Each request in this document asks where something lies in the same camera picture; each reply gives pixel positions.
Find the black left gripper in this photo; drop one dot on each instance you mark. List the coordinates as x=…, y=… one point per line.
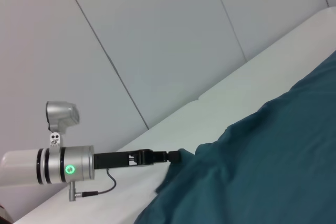
x=115, y=159

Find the teal blue t-shirt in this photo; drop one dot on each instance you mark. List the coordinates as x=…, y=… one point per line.
x=262, y=155

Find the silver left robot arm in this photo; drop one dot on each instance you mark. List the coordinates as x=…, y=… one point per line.
x=47, y=165

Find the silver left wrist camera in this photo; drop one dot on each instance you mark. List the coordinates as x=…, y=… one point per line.
x=61, y=116

